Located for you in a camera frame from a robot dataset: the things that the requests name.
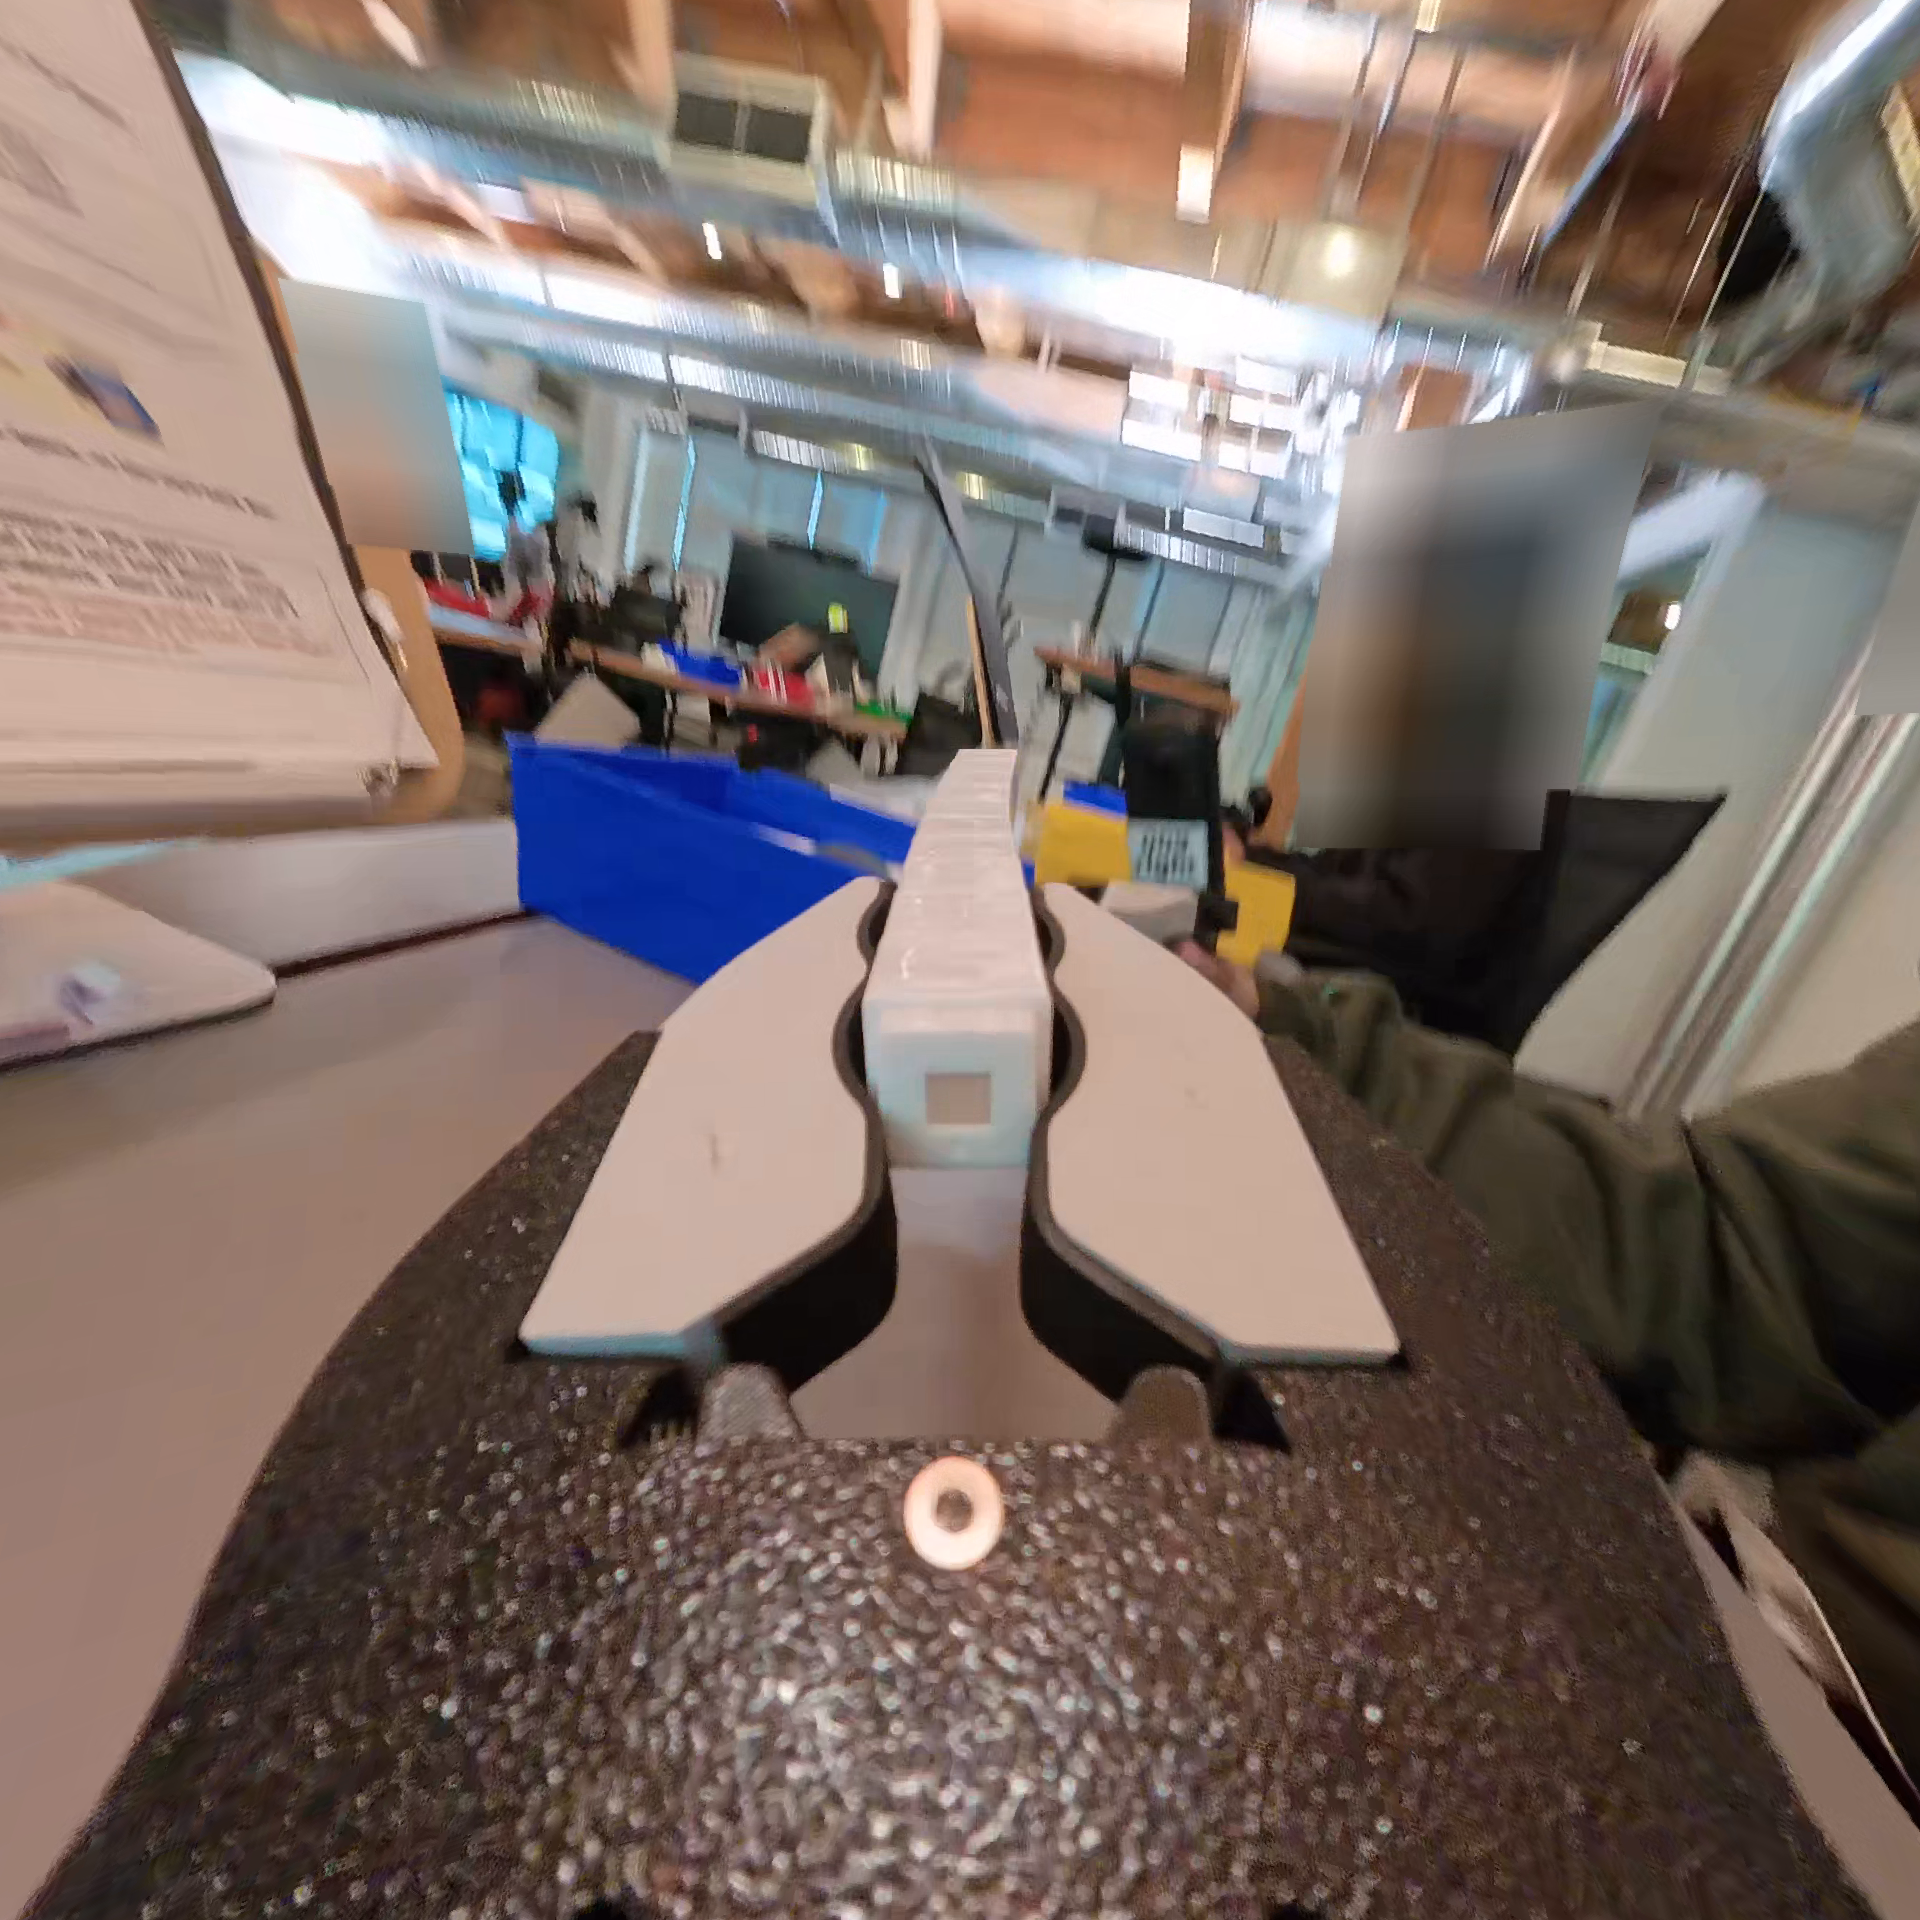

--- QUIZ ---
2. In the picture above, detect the white segmented foam bar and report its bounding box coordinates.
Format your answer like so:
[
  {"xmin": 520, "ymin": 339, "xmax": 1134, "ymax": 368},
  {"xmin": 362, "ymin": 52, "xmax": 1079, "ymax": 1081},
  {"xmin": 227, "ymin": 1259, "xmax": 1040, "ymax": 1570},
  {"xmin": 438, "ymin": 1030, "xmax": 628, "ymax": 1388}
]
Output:
[{"xmin": 858, "ymin": 745, "xmax": 1055, "ymax": 1170}]

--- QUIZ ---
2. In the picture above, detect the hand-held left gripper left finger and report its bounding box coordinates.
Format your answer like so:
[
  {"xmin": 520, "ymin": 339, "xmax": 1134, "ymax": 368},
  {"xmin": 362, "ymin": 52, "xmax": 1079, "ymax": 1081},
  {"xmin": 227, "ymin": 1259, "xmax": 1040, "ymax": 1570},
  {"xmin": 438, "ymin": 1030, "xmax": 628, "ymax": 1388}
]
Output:
[{"xmin": 515, "ymin": 875, "xmax": 901, "ymax": 1389}]

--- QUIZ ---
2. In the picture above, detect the wooden clipboard stand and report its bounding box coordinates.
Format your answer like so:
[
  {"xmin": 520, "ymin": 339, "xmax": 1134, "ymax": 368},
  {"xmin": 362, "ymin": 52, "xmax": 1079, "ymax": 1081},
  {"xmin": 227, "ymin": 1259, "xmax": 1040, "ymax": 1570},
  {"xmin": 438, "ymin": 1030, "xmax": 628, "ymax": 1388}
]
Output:
[{"xmin": 911, "ymin": 442, "xmax": 1025, "ymax": 752}]

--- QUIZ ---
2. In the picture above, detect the black office chair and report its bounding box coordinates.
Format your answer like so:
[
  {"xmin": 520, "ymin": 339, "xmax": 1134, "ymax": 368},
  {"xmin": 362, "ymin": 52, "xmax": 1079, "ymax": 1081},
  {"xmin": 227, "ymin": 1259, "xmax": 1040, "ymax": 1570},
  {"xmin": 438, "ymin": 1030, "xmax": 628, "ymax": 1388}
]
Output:
[{"xmin": 1514, "ymin": 786, "xmax": 1728, "ymax": 1051}]

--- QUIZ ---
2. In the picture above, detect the long wooden desk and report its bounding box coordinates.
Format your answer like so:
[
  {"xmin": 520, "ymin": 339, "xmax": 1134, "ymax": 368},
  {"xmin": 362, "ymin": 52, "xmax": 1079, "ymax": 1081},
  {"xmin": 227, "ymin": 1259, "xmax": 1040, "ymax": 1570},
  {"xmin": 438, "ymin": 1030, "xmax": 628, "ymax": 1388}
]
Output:
[{"xmin": 565, "ymin": 641, "xmax": 909, "ymax": 737}]

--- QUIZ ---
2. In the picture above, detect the printed instruction sheet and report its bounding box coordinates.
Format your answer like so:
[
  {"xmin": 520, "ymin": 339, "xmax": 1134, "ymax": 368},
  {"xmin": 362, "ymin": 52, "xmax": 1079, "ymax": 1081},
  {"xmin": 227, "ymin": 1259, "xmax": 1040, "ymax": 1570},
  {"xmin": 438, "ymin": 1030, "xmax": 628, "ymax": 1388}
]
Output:
[{"xmin": 0, "ymin": 0, "xmax": 440, "ymax": 790}]

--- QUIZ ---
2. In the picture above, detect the large black screen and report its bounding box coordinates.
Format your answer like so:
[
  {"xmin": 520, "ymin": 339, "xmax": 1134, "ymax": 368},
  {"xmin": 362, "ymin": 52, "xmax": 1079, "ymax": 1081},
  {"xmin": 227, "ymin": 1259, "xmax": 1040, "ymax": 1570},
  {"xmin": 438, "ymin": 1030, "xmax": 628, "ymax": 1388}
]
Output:
[{"xmin": 719, "ymin": 535, "xmax": 900, "ymax": 654}]

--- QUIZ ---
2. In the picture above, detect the person's right hand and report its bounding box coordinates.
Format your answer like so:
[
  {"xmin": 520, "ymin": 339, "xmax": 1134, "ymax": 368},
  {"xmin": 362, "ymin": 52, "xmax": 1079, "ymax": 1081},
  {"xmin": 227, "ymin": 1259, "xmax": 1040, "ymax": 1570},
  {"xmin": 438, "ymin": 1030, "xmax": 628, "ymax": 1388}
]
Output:
[{"xmin": 1175, "ymin": 932, "xmax": 1269, "ymax": 1026}]

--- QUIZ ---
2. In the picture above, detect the yellow storage bin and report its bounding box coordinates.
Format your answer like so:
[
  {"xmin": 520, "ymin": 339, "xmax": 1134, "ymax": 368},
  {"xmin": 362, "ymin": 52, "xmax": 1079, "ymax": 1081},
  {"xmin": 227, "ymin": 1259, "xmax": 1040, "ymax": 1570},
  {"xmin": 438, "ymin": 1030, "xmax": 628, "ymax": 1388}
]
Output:
[{"xmin": 1028, "ymin": 794, "xmax": 1298, "ymax": 965}]

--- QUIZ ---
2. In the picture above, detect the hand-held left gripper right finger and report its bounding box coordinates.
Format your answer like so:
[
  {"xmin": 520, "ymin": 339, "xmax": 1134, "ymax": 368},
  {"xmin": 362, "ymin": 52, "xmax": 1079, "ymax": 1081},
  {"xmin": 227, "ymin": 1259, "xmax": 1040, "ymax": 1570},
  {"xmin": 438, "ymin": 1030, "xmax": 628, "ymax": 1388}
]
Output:
[{"xmin": 1023, "ymin": 882, "xmax": 1404, "ymax": 1394}]

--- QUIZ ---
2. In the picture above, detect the wooden standing desk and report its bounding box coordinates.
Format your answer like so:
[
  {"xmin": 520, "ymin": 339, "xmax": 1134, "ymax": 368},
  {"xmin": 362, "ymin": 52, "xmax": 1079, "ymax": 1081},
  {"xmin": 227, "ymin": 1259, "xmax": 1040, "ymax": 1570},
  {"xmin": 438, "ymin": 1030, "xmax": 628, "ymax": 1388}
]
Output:
[{"xmin": 1033, "ymin": 643, "xmax": 1240, "ymax": 782}]

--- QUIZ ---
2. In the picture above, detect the person's right forearm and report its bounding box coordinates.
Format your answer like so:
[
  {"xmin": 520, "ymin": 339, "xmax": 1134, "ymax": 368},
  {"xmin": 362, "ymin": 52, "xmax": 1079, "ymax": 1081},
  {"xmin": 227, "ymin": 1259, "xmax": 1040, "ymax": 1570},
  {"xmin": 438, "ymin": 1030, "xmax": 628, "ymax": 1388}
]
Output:
[{"xmin": 1251, "ymin": 965, "xmax": 1920, "ymax": 1480}]

